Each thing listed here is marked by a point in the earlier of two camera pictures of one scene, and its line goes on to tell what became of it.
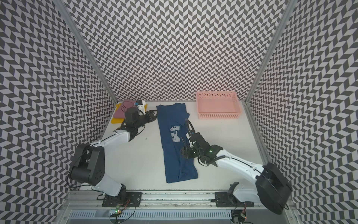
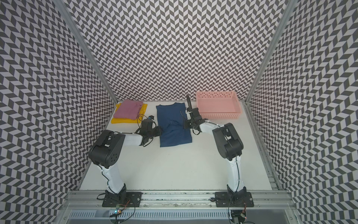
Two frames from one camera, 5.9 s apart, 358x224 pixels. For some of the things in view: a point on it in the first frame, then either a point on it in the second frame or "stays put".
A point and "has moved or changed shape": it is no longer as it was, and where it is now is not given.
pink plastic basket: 218,105 stays put
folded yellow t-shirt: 115,120 stays put
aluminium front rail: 92,201 stays put
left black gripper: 150,115 → 159,130
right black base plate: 223,199 stays put
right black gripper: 187,153 → 186,126
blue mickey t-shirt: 172,117 has moved or changed shape
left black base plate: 126,199 stays put
